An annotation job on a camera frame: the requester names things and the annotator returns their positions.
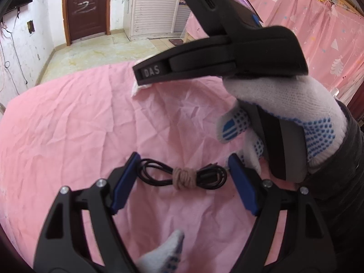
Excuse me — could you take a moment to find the dark brown door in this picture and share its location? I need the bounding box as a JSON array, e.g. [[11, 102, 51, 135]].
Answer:
[[63, 0, 111, 46]]

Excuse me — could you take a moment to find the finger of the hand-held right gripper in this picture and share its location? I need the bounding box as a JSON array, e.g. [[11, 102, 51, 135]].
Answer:
[[133, 38, 236, 87]]

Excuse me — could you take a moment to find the black wall cable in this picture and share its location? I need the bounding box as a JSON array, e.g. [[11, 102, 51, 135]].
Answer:
[[0, 17, 29, 86]]

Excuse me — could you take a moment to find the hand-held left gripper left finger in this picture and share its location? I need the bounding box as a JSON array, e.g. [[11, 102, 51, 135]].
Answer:
[[33, 152, 141, 273]]

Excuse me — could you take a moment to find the white shutter wardrobe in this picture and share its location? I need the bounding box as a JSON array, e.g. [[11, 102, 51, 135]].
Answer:
[[129, 0, 192, 41]]

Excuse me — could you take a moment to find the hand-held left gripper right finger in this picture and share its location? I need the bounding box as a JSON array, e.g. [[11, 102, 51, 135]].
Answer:
[[227, 153, 337, 273]]

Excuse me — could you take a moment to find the person's right hand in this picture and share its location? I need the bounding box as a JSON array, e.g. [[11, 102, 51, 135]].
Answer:
[[216, 75, 348, 177]]

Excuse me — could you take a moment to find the pink bedsheet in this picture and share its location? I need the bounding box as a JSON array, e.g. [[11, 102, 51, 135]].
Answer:
[[0, 61, 288, 273]]

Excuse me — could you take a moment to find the pink tree print curtain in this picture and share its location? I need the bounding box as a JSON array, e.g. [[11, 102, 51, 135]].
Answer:
[[185, 0, 364, 103]]

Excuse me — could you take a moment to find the person's right forearm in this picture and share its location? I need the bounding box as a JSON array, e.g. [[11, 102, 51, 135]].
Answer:
[[296, 99, 364, 262]]

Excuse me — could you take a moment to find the black cable bundle with twine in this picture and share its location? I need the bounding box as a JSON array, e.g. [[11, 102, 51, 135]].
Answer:
[[138, 159, 229, 191]]

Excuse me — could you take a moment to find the person's left hand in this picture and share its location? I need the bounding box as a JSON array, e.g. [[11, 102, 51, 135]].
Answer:
[[136, 230, 186, 273]]

